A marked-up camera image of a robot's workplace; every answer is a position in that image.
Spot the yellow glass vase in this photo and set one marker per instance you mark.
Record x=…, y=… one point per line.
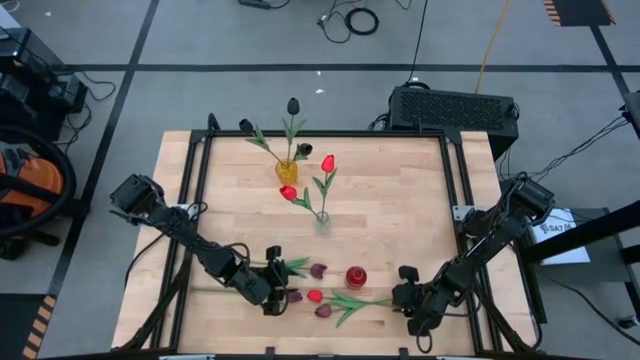
x=286, y=175

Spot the black artificial tulip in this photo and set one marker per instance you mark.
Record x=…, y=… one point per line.
x=304, y=149
x=245, y=125
x=293, y=106

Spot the small black plug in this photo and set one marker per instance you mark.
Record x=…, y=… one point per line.
x=628, y=322

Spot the black power strip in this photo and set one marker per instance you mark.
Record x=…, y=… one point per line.
x=255, y=3

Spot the red ribbed glass vase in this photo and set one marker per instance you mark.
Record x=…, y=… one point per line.
x=356, y=277

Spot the orange vacuum cleaner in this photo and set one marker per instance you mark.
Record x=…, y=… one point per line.
x=67, y=160
x=35, y=180

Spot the black metal beam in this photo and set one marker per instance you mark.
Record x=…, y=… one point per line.
x=590, y=232

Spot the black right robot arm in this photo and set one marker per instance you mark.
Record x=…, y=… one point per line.
x=480, y=260

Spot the white paper sign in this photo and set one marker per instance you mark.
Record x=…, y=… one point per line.
x=565, y=250

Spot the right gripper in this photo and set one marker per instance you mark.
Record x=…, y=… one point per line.
x=425, y=302

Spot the hazard striped floor mat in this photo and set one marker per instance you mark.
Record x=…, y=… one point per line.
x=580, y=12
x=20, y=325

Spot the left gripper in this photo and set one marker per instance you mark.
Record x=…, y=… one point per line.
x=267, y=290

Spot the black equipment rack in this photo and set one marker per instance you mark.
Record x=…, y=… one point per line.
x=30, y=75

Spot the clear glass vase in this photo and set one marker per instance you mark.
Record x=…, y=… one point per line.
x=323, y=227

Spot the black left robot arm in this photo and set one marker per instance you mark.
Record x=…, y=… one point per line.
x=200, y=247

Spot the red artificial tulip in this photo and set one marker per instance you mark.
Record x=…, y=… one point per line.
x=314, y=296
x=288, y=193
x=328, y=163

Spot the black perforated computer tower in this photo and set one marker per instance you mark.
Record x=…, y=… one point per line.
x=450, y=110

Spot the dark grey side stand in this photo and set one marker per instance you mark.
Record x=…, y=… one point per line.
x=605, y=270

